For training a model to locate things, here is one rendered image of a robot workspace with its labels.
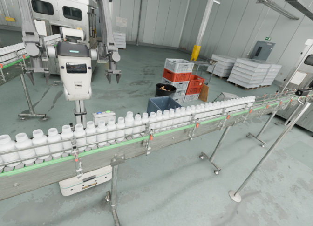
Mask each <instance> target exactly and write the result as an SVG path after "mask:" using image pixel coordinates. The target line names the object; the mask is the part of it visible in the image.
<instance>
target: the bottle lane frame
mask: <svg viewBox="0 0 313 226"><path fill-rule="evenodd" d="M288 101H289V100H286V101H283V102H285V103H281V104H279V105H278V103H274V104H270V105H271V106H268V108H266V109H265V110H264V112H263V114H262V115H265V114H269V113H272V111H274V108H276V106H277V105H278V107H277V108H276V110H275V111H278V110H280V109H281V108H282V105H283V106H285V105H286V104H287V103H288ZM273 106H274V107H273ZM264 108H265V106H263V107H259V108H255V109H253V110H254V111H253V110H252V111H251V113H249V114H248V115H247V117H246V120H245V121H247V120H250V119H253V118H256V117H259V115H260V112H262V111H263V109H264ZM271 108H272V111H271ZM260 109H261V110H260ZM259 110H260V112H259ZM247 112H248V110H247V111H242V112H239V113H235V114H231V116H232V117H231V116H230V117H229V118H228V119H227V120H226V122H225V123H224V127H223V128H226V127H229V126H232V125H233V124H234V122H235V121H236V120H238V119H239V122H238V123H241V122H242V120H241V119H240V118H241V117H242V115H243V114H244V115H243V117H245V116H246V114H247ZM258 112H259V113H258ZM225 117H226V116H223V117H219V118H215V119H212V120H207V121H204V122H199V123H200V124H201V125H198V127H197V128H195V131H194V136H193V138H195V137H198V136H201V135H204V134H207V133H210V132H213V131H216V130H219V128H220V127H219V126H218V124H219V123H220V120H222V121H221V124H223V122H224V120H225ZM194 126H195V124H191V125H188V126H184V127H180V128H179V127H178V128H177V129H173V130H172V129H171V130H167V131H163V132H159V133H157V134H156V133H155V134H153V135H154V137H155V138H152V140H151V141H150V148H151V149H150V152H152V151H155V150H158V149H161V148H164V147H167V146H170V145H173V144H177V143H179V142H183V141H186V140H189V138H190V137H189V135H188V133H189V132H190V128H192V129H191V132H192V131H193V128H194ZM148 139H149V136H147V135H146V136H145V137H141V138H138V137H137V139H132V140H129V141H128V140H127V141H126V142H121V143H118V144H117V143H116V144H113V145H111V144H110V146H106V147H105V145H104V147H102V148H98V147H97V149H94V150H92V149H91V150H90V151H85V150H84V152H82V153H79V155H78V158H82V162H81V163H82V167H81V168H82V173H83V174H84V173H87V172H90V171H94V170H97V169H100V168H103V167H106V166H109V165H111V159H112V158H113V157H116V156H119V155H122V154H124V155H125V160H127V159H130V158H134V157H137V156H140V155H143V154H145V152H146V148H145V146H146V144H147V143H146V140H148ZM76 176H77V173H76V166H75V158H74V156H72V155H70V154H69V156H67V157H62V156H61V158H59V159H55V160H54V158H52V160H51V161H47V162H45V160H44V161H43V163H40V164H35V162H34V165H31V166H27V167H26V166H25V165H24V167H23V168H20V169H15V167H14V169H13V170H12V171H7V172H4V170H3V171H2V173H0V201H2V200H5V199H8V198H11V197H14V196H17V195H20V194H23V193H26V192H30V191H33V190H36V189H39V188H42V187H45V186H47V185H51V184H54V183H57V182H60V181H63V180H66V179H69V178H72V177H76Z"/></svg>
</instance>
